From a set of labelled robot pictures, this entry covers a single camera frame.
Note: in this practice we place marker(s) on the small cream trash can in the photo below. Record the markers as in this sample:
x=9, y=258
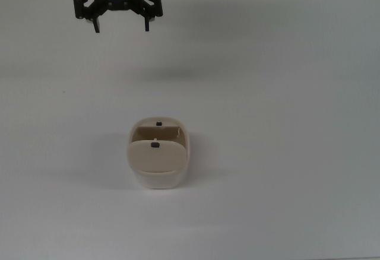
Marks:
x=157, y=180

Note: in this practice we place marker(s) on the cream trash can lid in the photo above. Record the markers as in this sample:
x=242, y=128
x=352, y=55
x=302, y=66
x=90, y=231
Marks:
x=157, y=157

